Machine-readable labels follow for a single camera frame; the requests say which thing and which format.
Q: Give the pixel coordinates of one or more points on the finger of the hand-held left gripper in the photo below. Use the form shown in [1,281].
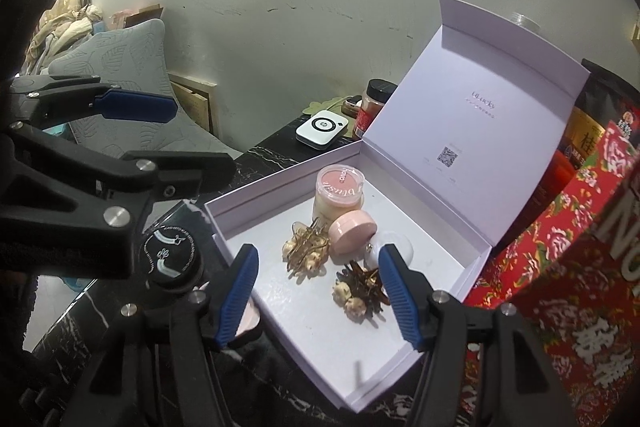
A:
[140,107]
[150,172]

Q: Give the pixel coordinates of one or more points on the blue basin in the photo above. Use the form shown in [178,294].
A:
[80,285]

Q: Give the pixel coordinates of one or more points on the grey leaf-pattern chair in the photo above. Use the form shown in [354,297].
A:
[125,52]

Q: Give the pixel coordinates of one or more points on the pile of clothes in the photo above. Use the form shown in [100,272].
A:
[65,32]

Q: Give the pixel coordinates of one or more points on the gold framed picture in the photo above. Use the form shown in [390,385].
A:
[635,29]

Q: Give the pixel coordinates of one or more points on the small brown object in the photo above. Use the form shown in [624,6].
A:
[352,106]

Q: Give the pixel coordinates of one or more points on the red jar black lid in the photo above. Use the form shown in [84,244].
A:
[372,112]

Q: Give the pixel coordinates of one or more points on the cardboard box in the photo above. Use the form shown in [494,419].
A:
[135,14]

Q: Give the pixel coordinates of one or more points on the green leaf-shaped coaster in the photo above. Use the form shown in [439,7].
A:
[322,104]

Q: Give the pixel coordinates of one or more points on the lavender gift box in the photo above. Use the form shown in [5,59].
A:
[310,347]

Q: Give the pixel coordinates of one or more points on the black cushion compact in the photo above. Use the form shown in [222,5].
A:
[167,257]

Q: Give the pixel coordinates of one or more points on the white square device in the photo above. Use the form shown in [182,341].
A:
[322,129]

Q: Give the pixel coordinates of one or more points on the red floral bag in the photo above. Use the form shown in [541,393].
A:
[565,287]

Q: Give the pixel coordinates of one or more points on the gold flower hair clip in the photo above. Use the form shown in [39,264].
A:
[357,294]
[305,249]

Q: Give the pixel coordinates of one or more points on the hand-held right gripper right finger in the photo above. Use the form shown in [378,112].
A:
[400,297]

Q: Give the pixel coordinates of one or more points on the cream round jar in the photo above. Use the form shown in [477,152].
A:
[325,209]

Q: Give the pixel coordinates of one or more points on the pink round compact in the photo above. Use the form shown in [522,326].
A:
[352,232]

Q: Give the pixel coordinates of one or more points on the wooden board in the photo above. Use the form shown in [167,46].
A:
[195,104]

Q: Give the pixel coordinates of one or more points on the white round jar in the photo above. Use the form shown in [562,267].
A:
[400,247]

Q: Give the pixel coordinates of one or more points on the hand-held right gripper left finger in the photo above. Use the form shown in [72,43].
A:
[235,302]

